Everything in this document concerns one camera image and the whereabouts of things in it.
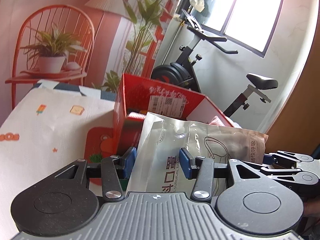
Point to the patterned white tablecloth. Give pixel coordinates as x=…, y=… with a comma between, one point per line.
x=48, y=189

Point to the pink knitted cloth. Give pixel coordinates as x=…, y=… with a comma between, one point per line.
x=218, y=122

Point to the orange floral soft cloth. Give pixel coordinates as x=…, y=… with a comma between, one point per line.
x=136, y=114

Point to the printed living room backdrop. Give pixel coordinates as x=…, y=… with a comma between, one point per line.
x=119, y=36

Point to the white bag on pole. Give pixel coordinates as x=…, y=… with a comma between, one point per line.
x=198, y=5

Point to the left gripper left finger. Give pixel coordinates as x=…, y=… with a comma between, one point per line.
x=113, y=169

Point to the person's right hand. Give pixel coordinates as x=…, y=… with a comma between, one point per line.
x=312, y=208

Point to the green tasselled leaf cloth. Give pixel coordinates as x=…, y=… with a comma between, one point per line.
x=96, y=158

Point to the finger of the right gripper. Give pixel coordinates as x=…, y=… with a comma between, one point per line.
x=268, y=159

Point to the red strawberry cardboard box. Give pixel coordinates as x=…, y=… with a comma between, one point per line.
x=137, y=94

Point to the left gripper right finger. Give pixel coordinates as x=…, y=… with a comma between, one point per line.
x=201, y=169

